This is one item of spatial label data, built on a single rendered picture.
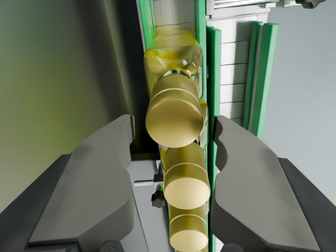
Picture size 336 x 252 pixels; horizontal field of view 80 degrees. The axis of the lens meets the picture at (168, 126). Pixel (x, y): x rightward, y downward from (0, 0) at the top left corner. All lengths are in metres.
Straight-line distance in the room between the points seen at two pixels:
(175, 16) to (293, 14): 0.29
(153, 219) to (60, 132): 0.49
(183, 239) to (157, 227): 0.50
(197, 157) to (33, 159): 0.13
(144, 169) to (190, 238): 0.35
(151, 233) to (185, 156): 0.58
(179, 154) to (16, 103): 0.13
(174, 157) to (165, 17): 0.27
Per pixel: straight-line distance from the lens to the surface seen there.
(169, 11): 0.38
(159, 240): 0.76
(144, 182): 0.44
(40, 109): 0.21
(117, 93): 0.51
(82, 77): 0.28
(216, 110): 0.34
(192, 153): 0.16
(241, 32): 0.40
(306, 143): 0.74
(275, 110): 0.63
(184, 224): 0.19
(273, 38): 0.33
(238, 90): 0.43
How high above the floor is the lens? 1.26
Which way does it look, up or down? 60 degrees down
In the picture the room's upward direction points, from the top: 176 degrees counter-clockwise
